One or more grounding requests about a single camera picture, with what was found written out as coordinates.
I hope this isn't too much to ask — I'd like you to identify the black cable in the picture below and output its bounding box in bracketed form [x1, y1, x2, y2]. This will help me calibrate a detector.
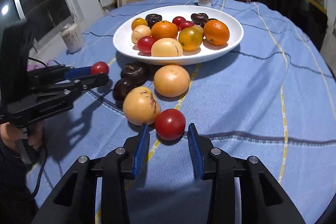
[31, 147, 48, 199]

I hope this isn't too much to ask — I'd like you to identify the yellow green tomato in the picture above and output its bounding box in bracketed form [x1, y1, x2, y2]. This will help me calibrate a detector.
[178, 27, 203, 51]

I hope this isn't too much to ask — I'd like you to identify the small orange tomato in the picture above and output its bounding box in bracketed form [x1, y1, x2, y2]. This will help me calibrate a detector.
[131, 18, 149, 31]

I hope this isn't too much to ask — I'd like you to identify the cream yellow streaked fruit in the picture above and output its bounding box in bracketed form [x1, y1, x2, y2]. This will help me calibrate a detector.
[122, 86, 161, 126]

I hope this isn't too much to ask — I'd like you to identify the pale orange round fruit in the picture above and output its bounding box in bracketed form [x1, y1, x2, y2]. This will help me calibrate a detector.
[153, 65, 190, 98]

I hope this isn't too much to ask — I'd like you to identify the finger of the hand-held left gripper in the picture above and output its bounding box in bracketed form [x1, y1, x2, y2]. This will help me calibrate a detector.
[35, 73, 109, 98]
[28, 64, 93, 86]

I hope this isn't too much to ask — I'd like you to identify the beige beverage can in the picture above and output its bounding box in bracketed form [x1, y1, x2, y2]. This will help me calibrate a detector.
[60, 24, 86, 54]

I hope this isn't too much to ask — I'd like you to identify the pale yellow round fruit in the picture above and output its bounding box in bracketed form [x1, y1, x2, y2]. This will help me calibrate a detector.
[151, 38, 183, 58]

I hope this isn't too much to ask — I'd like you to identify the orange mandarin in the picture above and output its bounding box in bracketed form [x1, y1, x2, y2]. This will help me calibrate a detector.
[151, 21, 179, 41]
[203, 20, 230, 46]

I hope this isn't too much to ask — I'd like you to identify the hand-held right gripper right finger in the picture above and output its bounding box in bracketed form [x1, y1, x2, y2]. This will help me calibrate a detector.
[187, 123, 306, 224]

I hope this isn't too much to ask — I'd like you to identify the small tan round fruit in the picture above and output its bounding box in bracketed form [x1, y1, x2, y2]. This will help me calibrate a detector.
[192, 25, 205, 37]

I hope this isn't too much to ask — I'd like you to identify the white oval plate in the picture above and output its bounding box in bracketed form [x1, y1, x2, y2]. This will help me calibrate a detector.
[113, 5, 244, 66]

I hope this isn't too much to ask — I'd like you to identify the blue striped tablecloth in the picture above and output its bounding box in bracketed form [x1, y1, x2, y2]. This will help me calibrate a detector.
[25, 0, 336, 224]

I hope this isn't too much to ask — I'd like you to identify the dark brown water chestnut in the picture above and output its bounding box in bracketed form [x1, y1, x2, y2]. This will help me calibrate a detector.
[190, 13, 209, 26]
[120, 63, 151, 86]
[145, 13, 163, 28]

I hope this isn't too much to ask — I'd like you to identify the person's left hand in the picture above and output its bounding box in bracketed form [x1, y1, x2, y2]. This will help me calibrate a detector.
[0, 120, 46, 159]

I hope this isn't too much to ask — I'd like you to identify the person's left forearm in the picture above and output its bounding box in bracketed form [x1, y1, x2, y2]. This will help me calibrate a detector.
[0, 140, 40, 224]

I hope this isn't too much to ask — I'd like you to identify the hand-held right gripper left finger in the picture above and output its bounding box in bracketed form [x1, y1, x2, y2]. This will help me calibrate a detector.
[31, 124, 151, 224]

